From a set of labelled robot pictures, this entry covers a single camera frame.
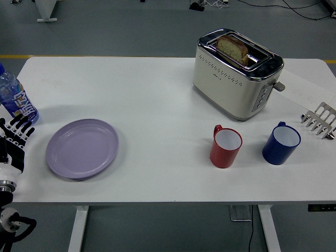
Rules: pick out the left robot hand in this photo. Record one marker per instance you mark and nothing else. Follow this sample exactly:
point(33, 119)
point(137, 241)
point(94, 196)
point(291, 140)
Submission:
point(14, 155)

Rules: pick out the purple plate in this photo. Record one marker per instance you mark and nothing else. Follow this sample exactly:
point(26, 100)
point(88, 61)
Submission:
point(82, 149)

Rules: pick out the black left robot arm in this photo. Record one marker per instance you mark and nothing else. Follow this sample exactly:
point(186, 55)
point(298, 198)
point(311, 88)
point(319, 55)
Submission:
point(8, 223)

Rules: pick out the grey floor plate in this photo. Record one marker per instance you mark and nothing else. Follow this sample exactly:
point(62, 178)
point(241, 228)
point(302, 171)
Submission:
point(240, 212)

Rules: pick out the blue drink bottle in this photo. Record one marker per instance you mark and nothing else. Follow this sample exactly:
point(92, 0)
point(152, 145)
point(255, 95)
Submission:
point(13, 92)

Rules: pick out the white table leg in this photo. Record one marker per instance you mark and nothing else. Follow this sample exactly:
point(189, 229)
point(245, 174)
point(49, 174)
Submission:
point(267, 228)
point(78, 225)

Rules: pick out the white stand base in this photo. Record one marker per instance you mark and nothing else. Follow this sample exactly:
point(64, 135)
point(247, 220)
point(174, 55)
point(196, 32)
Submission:
point(46, 10)

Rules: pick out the red enamel mug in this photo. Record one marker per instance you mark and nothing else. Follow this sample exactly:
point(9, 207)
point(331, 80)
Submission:
point(223, 156)

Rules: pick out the cream steel toaster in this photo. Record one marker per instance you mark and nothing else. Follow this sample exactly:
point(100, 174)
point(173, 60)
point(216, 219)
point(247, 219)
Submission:
point(223, 89)

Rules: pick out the black floor device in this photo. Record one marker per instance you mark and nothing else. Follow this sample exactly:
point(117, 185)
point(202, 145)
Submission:
point(197, 6)

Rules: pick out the toasted bread slice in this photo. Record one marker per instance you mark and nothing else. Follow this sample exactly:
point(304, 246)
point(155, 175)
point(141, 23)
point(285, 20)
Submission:
point(232, 48)

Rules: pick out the blue enamel mug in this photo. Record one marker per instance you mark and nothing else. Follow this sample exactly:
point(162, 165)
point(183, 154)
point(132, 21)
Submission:
point(275, 152)

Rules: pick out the white paper sheet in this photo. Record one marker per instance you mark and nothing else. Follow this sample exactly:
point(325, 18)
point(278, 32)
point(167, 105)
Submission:
point(302, 89)

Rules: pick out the steel toast rack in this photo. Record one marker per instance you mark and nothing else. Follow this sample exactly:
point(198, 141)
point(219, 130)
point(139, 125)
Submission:
point(319, 122)

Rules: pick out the black table control panel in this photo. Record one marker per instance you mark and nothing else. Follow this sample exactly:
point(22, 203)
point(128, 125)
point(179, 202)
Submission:
point(321, 207)

